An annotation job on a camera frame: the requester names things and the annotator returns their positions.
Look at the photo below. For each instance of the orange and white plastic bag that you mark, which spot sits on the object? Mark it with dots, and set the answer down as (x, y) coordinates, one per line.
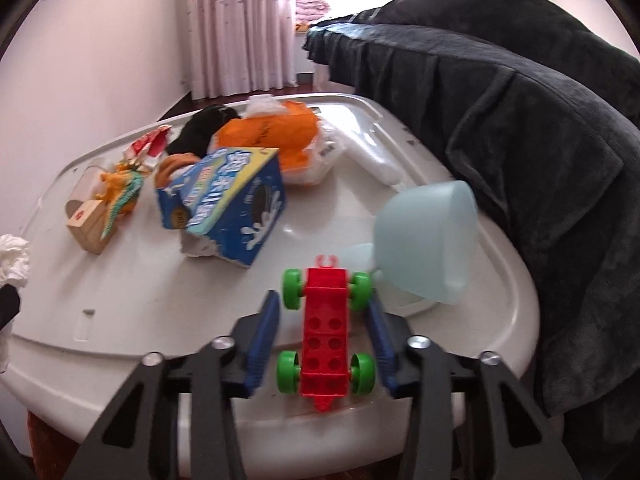
(280, 140)

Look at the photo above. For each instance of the translucent light blue cup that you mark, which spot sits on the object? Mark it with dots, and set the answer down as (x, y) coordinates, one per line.
(430, 240)

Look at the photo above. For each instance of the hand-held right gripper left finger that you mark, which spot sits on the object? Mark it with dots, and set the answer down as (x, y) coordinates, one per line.
(262, 345)

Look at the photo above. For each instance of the black bag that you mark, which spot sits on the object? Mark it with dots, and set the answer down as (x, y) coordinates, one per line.
(7, 307)

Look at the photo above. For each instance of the bed with dark cover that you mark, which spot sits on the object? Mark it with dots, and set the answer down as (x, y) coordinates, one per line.
(350, 55)

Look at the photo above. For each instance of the orange green toy dragon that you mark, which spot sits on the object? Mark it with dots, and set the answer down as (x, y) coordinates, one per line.
(122, 190)

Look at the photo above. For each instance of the folded pink quilt stack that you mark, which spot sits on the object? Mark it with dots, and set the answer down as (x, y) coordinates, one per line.
(312, 12)

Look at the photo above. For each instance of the crumpled white tissue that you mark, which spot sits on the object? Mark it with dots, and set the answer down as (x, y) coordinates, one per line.
(14, 260)

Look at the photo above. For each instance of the dark plush blanket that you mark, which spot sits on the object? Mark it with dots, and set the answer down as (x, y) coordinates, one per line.
(550, 185)

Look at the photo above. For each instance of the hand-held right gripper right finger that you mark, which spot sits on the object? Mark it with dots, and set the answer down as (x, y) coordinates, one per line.
(382, 350)

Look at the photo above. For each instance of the blue printed carton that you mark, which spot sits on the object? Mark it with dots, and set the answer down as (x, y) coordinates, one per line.
(225, 200)

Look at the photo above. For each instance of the red and white wrapper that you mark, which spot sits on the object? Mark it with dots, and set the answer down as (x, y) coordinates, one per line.
(147, 145)

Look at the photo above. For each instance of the white foam roll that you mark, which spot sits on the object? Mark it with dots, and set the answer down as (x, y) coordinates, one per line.
(370, 155)

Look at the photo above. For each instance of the white plastic storage box lid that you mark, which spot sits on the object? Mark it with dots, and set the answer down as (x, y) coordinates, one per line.
(140, 300)

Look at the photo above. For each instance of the pink patterned curtain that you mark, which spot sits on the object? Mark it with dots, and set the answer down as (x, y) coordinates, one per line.
(240, 25)

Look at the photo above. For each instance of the black cloth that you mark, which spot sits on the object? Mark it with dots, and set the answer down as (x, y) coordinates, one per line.
(200, 130)

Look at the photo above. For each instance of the red toy car green wheels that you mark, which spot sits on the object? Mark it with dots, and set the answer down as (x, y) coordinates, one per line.
(325, 335)

